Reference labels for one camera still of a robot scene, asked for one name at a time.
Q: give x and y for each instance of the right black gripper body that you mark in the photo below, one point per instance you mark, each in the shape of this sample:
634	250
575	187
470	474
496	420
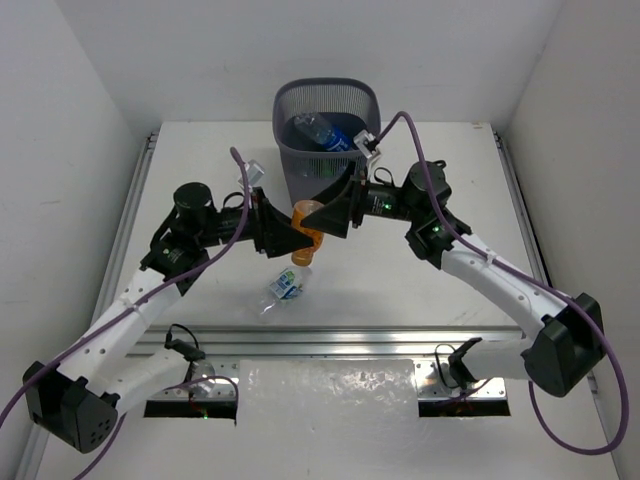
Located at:
385	199

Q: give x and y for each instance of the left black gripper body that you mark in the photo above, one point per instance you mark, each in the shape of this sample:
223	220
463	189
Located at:
258	220

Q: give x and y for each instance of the orange plastic bottle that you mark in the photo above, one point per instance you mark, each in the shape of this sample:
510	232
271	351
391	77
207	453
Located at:
302	209

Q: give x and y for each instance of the crushed clear bottle white label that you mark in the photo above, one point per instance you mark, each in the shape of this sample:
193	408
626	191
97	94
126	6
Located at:
283	289

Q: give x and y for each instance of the clear bottle blue label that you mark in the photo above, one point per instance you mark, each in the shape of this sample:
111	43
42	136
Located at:
322	132

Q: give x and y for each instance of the green plastic bottle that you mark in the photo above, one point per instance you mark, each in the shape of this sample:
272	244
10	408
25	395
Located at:
328	171

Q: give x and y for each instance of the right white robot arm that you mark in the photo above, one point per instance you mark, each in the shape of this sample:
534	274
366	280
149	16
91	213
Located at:
557	349

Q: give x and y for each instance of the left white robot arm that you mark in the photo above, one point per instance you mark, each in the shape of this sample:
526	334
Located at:
78	398

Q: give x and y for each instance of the grey mesh waste bin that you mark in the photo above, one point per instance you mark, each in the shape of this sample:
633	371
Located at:
349	104

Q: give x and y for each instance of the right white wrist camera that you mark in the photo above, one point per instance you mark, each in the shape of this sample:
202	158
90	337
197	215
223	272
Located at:
367	144

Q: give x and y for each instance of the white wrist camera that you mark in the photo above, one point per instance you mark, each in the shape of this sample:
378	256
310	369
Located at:
367	144
254	171

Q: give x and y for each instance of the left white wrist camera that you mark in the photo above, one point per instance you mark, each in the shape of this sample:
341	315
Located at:
254	171

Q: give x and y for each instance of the aluminium front rail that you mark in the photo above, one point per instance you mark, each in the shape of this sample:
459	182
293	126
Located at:
227	347

